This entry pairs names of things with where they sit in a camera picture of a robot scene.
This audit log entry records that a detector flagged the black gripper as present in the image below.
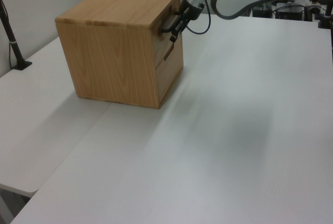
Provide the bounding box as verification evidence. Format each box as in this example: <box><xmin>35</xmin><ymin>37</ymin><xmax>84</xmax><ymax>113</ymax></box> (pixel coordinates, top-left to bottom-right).
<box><xmin>170</xmin><ymin>0</ymin><xmax>202</xmax><ymax>43</ymax></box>

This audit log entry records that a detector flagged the black camera stand with base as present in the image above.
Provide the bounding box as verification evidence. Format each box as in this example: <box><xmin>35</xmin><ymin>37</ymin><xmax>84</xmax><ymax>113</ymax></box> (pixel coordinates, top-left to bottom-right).
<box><xmin>0</xmin><ymin>0</ymin><xmax>33</xmax><ymax>72</ymax></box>

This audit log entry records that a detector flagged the black background equipment box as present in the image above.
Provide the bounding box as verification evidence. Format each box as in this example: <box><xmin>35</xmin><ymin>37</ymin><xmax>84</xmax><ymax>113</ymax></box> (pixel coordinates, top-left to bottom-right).
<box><xmin>251</xmin><ymin>4</ymin><xmax>305</xmax><ymax>22</ymax></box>

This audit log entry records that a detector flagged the wooden drawer with notch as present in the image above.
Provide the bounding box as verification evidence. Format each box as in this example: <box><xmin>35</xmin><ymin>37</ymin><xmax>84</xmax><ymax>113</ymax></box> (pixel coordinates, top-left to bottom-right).
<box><xmin>155</xmin><ymin>42</ymin><xmax>184</xmax><ymax>105</ymax></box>

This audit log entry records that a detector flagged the black clamped camera pole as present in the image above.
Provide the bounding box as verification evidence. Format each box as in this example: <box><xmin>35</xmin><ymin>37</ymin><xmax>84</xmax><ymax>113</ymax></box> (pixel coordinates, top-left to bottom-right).
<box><xmin>317</xmin><ymin>0</ymin><xmax>333</xmax><ymax>30</ymax></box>

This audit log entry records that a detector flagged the wooden drawer with black handle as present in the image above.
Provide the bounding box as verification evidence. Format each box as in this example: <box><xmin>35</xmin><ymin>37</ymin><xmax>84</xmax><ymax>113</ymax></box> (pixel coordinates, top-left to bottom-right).
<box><xmin>151</xmin><ymin>0</ymin><xmax>182</xmax><ymax>61</ymax></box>

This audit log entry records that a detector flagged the wooden drawer cabinet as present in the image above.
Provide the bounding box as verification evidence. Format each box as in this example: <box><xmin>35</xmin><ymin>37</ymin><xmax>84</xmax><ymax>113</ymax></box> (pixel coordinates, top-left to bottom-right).
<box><xmin>55</xmin><ymin>0</ymin><xmax>185</xmax><ymax>110</ymax></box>

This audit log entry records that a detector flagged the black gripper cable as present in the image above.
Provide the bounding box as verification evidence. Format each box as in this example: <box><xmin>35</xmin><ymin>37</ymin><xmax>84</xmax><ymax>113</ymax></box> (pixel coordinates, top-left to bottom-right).
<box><xmin>185</xmin><ymin>0</ymin><xmax>236</xmax><ymax>35</ymax></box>

